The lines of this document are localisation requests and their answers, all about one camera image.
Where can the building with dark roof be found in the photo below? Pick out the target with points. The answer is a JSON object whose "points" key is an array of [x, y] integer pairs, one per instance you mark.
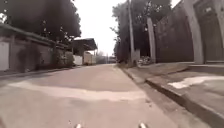
{"points": [[85, 50]]}

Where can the utility pole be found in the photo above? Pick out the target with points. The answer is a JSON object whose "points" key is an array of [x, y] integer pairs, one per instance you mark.
{"points": [[131, 31]]}

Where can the grey concrete road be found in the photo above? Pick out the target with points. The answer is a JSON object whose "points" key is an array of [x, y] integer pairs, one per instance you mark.
{"points": [[83, 96]]}

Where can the trees beside pole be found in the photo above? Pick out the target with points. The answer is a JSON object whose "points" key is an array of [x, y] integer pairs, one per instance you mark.
{"points": [[140, 26]]}

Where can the robot's own part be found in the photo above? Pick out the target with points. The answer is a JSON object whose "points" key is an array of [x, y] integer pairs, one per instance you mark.
{"points": [[78, 126], [142, 125]]}

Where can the concrete gutter strip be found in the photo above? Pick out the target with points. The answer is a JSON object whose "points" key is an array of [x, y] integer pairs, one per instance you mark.
{"points": [[170, 106]]}

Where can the raised concrete pavement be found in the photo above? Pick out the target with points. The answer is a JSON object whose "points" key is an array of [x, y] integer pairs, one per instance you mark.
{"points": [[186, 83]]}

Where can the large dark tree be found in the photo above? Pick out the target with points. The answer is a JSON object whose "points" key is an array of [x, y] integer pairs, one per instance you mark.
{"points": [[43, 16]]}

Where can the long low wall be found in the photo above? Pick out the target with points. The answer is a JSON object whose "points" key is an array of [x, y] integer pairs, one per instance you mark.
{"points": [[30, 53]]}

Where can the tall concrete wall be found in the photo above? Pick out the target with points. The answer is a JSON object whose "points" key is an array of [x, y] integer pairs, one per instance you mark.
{"points": [[190, 33]]}

